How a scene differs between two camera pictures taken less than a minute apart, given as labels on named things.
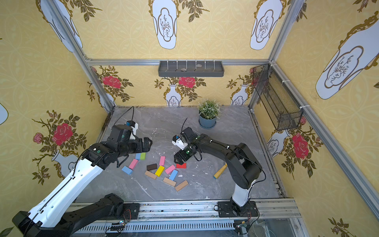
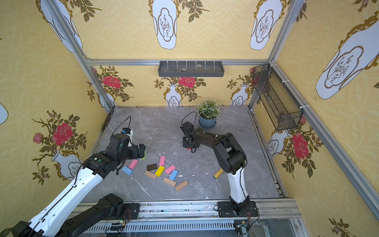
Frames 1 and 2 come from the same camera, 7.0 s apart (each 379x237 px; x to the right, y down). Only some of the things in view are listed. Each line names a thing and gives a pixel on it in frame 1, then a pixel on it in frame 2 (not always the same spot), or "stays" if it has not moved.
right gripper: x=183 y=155 → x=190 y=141
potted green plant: x=209 y=112 stays
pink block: x=162 y=161 stays
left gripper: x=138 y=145 → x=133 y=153
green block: x=142 y=156 stays
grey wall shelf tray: x=191 y=68 stays
